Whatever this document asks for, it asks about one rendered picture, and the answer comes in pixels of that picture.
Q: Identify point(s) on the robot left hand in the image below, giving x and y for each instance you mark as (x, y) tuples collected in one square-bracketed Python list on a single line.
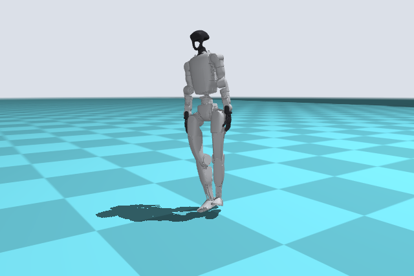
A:
[(228, 118)]

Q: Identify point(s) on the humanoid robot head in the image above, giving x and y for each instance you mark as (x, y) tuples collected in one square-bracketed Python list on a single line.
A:
[(199, 36)]

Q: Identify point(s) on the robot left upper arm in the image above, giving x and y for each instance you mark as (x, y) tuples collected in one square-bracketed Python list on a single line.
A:
[(218, 60)]

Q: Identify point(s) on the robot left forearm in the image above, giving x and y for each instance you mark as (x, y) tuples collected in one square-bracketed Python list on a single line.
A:
[(225, 96)]

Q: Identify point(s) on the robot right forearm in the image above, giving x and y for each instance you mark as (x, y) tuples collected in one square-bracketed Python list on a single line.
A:
[(188, 103)]

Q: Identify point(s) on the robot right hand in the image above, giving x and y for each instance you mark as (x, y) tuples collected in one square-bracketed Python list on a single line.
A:
[(186, 115)]

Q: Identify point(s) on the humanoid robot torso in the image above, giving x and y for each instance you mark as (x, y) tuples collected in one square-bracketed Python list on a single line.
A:
[(203, 77)]

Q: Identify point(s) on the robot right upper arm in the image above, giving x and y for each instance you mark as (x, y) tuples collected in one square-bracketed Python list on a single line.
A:
[(189, 88)]

